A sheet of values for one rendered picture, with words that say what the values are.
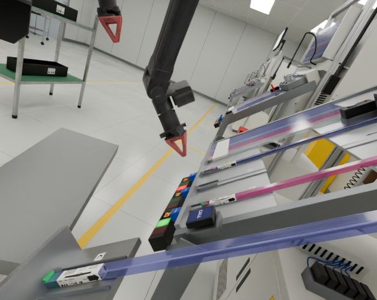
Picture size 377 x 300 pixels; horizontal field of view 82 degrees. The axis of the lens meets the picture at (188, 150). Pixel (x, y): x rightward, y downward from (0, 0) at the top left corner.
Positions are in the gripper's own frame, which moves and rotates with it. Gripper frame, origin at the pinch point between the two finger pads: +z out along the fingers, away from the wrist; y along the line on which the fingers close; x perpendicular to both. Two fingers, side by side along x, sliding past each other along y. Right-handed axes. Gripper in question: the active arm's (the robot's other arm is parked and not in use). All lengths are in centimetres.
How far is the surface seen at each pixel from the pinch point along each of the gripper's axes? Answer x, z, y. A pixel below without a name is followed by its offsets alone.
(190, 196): -3.8, 7.0, -18.4
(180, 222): -3.8, 7.4, -29.1
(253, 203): -18.5, 9.1, -25.3
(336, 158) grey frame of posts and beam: -53, 33, 40
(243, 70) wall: -59, -58, 848
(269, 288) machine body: -13.2, 42.4, -13.9
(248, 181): -18.1, 9.0, -14.2
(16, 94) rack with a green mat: 154, -78, 93
